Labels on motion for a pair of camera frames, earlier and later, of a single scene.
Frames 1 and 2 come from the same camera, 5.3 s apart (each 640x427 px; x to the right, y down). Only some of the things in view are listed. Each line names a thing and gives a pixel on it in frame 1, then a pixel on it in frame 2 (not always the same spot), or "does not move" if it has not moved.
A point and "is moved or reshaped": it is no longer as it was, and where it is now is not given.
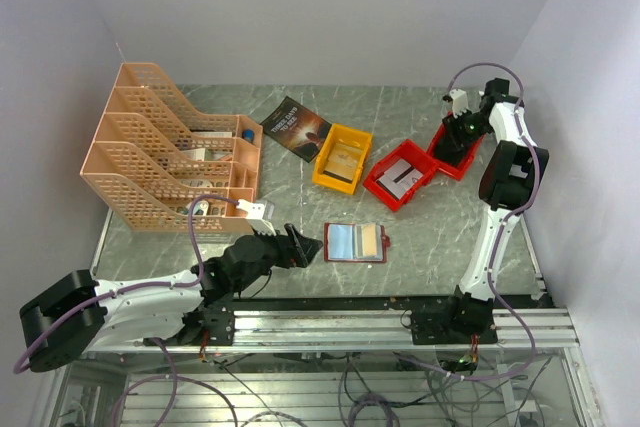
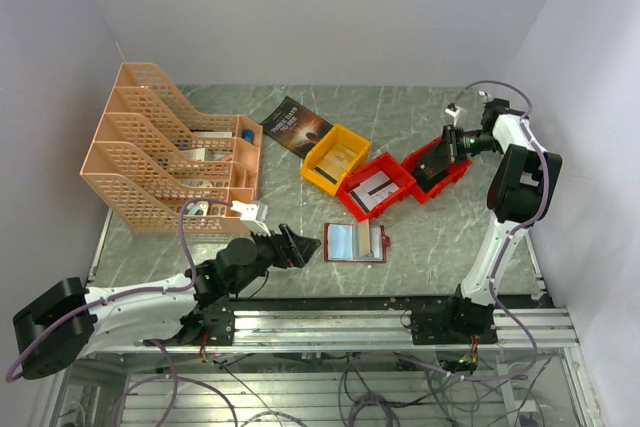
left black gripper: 305,247 does not move
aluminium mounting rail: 520,330 does not move
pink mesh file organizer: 153,154 does not move
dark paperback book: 295,127 does not move
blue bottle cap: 248,135 does not move
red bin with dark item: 453,170 is moved or reshaped
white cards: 399,177 -> 374,190
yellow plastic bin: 342,159 is moved or reshaped
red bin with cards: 411,154 -> 371,186
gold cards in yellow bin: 342,162 does not move
